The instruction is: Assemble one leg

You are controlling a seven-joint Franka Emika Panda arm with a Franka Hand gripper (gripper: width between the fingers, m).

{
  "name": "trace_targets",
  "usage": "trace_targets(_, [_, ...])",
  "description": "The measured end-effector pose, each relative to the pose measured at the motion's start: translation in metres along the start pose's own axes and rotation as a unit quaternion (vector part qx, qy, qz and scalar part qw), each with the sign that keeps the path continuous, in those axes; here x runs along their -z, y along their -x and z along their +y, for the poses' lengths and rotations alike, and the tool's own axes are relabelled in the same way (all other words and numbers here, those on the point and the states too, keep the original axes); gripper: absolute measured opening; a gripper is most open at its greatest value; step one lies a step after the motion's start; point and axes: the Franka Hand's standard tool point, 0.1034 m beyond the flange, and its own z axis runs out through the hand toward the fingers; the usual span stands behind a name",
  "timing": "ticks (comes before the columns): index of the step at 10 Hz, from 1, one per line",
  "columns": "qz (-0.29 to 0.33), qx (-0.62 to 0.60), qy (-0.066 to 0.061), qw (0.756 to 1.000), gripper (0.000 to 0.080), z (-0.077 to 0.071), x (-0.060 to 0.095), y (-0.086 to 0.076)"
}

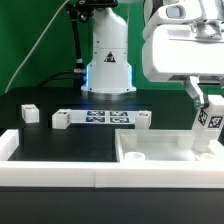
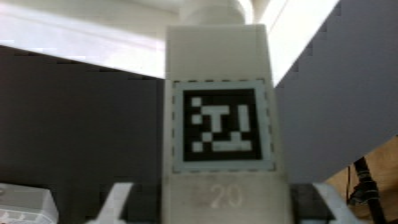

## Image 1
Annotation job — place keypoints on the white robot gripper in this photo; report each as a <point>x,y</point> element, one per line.
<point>171,53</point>

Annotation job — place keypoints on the white square table top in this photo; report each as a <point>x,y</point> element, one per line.
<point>163,145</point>

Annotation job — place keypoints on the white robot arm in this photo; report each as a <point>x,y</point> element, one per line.
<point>109,74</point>

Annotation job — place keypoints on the fiducial tag sheet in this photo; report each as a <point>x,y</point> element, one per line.
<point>103,116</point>

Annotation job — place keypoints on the white U-shaped obstacle fence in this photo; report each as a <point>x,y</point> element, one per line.
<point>154,174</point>

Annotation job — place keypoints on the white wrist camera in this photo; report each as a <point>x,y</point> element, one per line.
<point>159,12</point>

